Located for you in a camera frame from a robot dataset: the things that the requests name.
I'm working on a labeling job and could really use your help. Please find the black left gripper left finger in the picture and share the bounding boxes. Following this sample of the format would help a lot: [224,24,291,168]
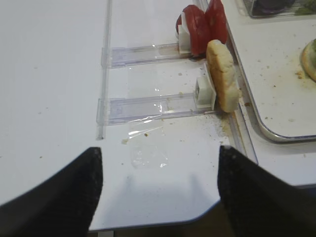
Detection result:
[0,147,103,237]

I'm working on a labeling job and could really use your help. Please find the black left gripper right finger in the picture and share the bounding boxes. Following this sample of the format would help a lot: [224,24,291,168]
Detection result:
[217,146,316,237]

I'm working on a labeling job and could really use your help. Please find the clear tomato pusher track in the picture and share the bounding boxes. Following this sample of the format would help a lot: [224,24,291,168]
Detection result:
[101,43,193,69]

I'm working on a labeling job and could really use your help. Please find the white pusher block tomato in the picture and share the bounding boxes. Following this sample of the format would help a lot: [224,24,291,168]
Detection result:
[177,12,191,54]

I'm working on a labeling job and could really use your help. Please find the red tomato slice stack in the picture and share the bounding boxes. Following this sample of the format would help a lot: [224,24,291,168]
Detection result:
[176,0,228,57]

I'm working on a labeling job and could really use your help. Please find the green lettuce in container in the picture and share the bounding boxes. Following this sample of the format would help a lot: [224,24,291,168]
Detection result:
[295,0,316,15]

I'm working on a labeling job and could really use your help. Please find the clear bun bottom pusher track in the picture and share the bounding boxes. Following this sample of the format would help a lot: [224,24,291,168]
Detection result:
[96,92,216,126]

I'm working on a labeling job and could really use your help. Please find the white pusher block bun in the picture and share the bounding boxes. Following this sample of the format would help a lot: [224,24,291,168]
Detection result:
[194,76,217,110]

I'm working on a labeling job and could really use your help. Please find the pale bun bottom slice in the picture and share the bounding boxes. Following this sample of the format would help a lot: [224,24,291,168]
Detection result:
[206,39,240,113]

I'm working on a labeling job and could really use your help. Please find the metal rectangular tray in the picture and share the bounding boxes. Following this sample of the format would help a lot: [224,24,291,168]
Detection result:
[223,0,316,142]

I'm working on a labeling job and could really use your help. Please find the clear plastic container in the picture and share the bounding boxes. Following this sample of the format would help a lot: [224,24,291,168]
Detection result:
[241,0,316,18]

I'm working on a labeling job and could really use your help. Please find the purple cabbage leaves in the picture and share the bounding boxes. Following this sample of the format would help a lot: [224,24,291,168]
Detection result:
[252,0,295,14]

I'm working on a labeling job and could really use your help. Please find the clear rail far left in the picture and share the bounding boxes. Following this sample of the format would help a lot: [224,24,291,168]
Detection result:
[96,0,113,141]

